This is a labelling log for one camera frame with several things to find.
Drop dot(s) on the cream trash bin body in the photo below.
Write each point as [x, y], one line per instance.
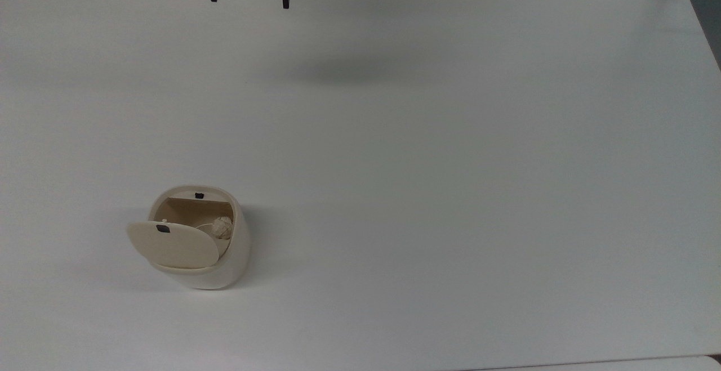
[236, 253]

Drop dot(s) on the crumpled paper ball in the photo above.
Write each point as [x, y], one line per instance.
[222, 227]

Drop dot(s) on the cream trash bin lid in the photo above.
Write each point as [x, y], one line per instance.
[174, 244]

